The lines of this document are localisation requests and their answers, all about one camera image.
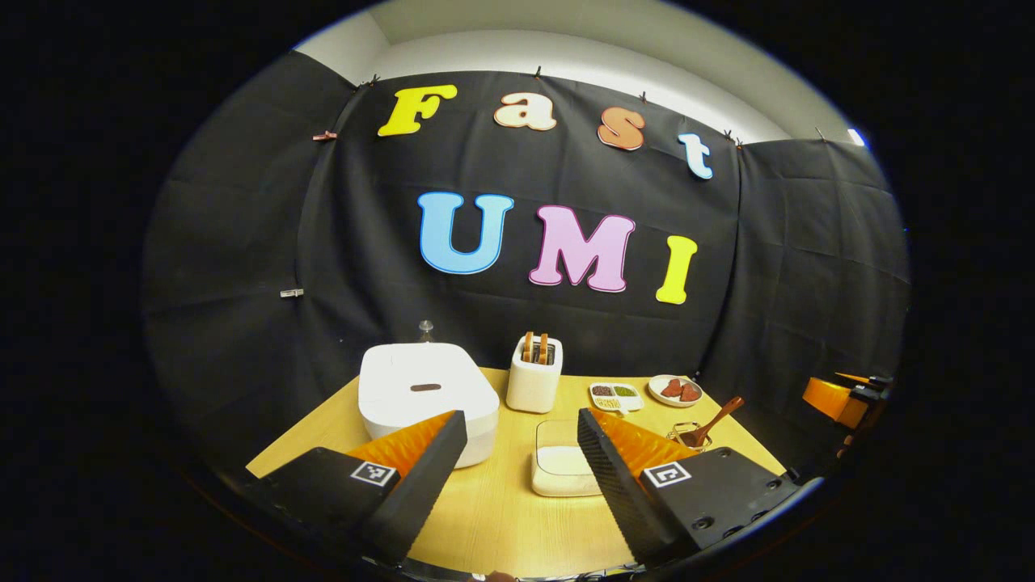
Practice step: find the pile of white rice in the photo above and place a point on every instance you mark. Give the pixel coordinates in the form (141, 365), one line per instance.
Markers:
(562, 470)

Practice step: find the white toaster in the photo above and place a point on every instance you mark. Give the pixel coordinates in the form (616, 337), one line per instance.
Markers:
(534, 388)

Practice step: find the row of black clips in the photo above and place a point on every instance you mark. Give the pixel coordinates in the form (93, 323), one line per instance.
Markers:
(538, 71)

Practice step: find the white rice cooker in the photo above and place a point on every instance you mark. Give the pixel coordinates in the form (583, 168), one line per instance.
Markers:
(404, 408)

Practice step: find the clear plastic rice container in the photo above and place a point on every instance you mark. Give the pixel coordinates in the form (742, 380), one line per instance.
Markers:
(558, 432)

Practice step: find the white round plate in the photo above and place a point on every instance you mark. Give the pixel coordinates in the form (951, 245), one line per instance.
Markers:
(656, 396)

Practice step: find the ceiling light panel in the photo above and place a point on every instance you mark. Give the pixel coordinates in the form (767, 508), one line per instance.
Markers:
(855, 137)

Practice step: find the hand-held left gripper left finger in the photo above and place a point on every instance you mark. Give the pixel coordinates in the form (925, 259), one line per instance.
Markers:
(428, 493)

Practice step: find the brown wooden spoon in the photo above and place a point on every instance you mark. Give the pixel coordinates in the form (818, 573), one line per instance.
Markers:
(716, 416)

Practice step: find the black backdrop cloth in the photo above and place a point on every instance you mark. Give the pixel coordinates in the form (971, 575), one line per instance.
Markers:
(283, 242)

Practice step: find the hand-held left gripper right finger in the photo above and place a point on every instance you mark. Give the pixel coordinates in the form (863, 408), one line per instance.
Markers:
(618, 493)

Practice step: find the red meat slice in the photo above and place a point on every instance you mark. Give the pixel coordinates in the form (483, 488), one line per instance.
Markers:
(690, 394)
(671, 388)

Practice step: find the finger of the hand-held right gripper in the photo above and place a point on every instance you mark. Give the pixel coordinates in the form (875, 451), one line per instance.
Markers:
(829, 400)
(873, 392)

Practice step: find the white divided grain dish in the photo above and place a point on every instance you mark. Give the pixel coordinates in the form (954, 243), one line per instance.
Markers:
(616, 398)

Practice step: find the toasted bread slice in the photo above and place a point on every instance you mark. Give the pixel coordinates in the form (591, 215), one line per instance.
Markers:
(543, 347)
(528, 346)

